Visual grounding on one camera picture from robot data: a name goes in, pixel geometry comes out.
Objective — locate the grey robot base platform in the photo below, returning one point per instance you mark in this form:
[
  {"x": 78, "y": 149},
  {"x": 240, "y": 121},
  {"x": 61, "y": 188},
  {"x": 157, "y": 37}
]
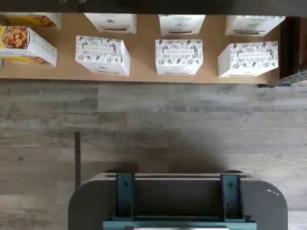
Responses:
[{"x": 91, "y": 206}]

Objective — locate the brown shelf board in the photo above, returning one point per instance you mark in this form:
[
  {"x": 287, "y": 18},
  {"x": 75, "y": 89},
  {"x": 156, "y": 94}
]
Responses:
[{"x": 144, "y": 60}]

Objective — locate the white floral print box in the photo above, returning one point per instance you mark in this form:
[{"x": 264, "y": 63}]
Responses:
[
  {"x": 249, "y": 57},
  {"x": 100, "y": 52},
  {"x": 112, "y": 22},
  {"x": 178, "y": 55},
  {"x": 182, "y": 24},
  {"x": 254, "y": 25}
]

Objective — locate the yellow granola box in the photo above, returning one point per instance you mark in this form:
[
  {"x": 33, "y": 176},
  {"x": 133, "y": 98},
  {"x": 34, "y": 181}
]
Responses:
[
  {"x": 24, "y": 40},
  {"x": 36, "y": 20}
]

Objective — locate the thin black floor bar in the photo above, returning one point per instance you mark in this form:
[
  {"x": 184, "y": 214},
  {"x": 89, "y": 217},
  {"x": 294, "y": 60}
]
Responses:
[{"x": 77, "y": 163}]

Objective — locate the teal metal mounting frame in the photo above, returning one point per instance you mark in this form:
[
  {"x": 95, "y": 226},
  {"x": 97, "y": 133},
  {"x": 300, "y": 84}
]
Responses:
[{"x": 123, "y": 196}]

